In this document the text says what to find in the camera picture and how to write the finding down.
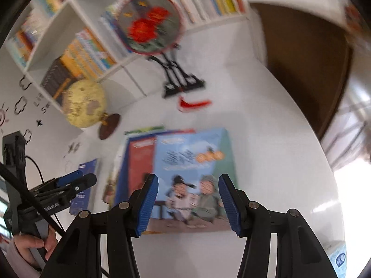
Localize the pile of mixed children's books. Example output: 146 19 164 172
101 125 232 209

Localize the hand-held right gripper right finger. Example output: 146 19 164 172
218 174 338 278

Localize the row of dark grey books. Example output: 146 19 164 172
40 56 78 106

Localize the white bookshelf cabinet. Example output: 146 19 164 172
0 0 250 114

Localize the row of orange books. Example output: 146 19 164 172
59 28 117 79

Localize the window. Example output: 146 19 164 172
0 177 13 238

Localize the red sun wall decal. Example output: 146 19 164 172
0 103 9 127

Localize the blue white packet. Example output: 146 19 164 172
327 240 349 277

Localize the thin black cable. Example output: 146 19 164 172
25 156 45 186

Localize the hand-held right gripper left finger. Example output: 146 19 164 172
39 174 159 278

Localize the round red flower fan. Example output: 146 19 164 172
115 0 183 54

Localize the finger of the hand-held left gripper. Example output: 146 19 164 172
35 174 97 207
29 170 85 193

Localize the thick black cable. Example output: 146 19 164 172
0 161 66 235

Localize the light blue cartoon book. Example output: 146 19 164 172
145 127 240 234

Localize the brown wooden panel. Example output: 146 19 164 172
249 2 355 140

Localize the plain blue book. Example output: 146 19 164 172
69 159 99 216

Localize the black lettering wall decal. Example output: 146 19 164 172
33 93 49 114

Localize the yellow globe on wooden base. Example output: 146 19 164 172
62 79 121 140

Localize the red tassel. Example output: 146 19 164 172
177 95 212 113

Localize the person's left hand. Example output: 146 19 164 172
13 228 58 267

